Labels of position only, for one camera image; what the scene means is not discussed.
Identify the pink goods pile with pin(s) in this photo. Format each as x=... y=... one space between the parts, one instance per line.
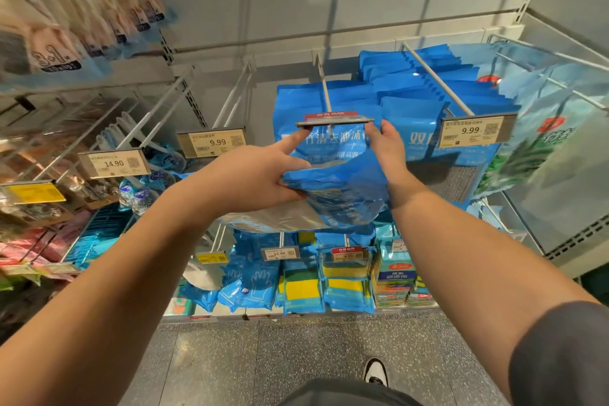
x=33 y=244

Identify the blue cloth packet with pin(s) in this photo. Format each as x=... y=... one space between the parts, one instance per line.
x=343 y=187

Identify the clear packets with green print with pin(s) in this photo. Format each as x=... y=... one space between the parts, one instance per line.
x=542 y=149

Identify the striped sponge packets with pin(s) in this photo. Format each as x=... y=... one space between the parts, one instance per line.
x=395 y=277

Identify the yellow green sponge packets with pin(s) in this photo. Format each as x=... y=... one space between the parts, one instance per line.
x=303 y=289

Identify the bright yellow price tag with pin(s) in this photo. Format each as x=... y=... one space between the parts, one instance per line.
x=33 y=193

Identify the person's grey trousers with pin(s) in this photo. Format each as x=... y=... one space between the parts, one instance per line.
x=347 y=393

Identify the teal cloth packets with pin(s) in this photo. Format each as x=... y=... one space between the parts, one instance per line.
x=95 y=234

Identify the person's left hand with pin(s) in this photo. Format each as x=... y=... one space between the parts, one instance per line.
x=243 y=177

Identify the metal peg hook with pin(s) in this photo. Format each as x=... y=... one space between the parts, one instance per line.
x=324 y=87
x=152 y=113
x=438 y=77
x=233 y=96

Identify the person's black shoe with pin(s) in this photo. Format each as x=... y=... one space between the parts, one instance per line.
x=376 y=370

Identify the blue steel-cloth packets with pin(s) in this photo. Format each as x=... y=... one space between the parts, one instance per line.
x=409 y=68

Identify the blue glove packets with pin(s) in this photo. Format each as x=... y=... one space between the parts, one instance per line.
x=249 y=282

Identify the red white price tag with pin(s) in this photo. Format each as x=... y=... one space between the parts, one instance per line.
x=333 y=120

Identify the yellowish price tag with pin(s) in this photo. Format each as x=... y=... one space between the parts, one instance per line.
x=211 y=143
x=471 y=132
x=114 y=163

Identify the blue cloth packets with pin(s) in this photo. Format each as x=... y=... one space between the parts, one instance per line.
x=295 y=101

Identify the person's dark right sleeve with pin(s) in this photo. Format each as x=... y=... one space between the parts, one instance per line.
x=561 y=353

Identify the person's right hand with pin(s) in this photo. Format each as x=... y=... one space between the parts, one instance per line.
x=395 y=158

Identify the person's right forearm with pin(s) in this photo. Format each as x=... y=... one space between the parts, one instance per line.
x=476 y=277

